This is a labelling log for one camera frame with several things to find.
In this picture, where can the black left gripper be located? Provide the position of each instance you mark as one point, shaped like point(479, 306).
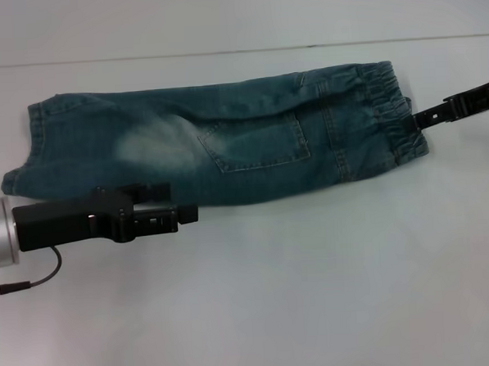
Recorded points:
point(66, 225)

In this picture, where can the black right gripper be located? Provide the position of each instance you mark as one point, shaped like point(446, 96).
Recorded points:
point(474, 97)

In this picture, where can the blue denim shorts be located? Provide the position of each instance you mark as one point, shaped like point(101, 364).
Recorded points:
point(246, 142)

